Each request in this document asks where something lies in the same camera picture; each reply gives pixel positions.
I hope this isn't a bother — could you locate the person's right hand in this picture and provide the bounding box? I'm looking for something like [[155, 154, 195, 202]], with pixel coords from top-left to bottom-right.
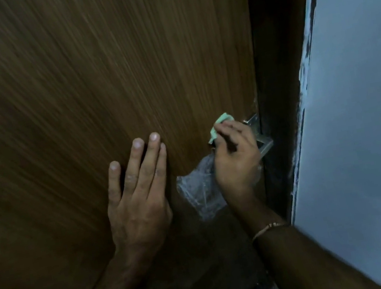
[[205, 115, 269, 203]]

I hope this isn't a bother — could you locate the person's left hand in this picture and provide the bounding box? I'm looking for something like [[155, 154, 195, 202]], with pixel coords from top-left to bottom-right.
[[96, 130, 183, 255]]

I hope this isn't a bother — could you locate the light green cleaning cloth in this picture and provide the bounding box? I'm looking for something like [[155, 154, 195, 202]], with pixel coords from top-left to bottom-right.
[[204, 112, 238, 145]]

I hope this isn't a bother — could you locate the person's right forearm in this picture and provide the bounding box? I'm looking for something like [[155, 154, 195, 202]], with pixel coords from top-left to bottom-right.
[[225, 171, 381, 289]]

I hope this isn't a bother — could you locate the clear plastic wrap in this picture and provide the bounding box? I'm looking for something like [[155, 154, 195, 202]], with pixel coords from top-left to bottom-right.
[[172, 145, 271, 225]]

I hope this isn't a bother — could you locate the brown wooden door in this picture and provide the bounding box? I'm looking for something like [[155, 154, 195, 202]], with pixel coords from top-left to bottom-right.
[[0, 0, 304, 289]]

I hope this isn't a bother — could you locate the silver metal door handle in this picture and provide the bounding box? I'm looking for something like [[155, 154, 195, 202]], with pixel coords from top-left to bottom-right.
[[242, 111, 276, 162]]

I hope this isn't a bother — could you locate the dark wooden door frame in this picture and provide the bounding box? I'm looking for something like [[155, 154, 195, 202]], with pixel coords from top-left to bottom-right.
[[231, 0, 358, 229]]

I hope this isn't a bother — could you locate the thin gold bracelet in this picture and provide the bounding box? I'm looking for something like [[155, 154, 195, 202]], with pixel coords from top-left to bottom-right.
[[249, 220, 292, 243]]

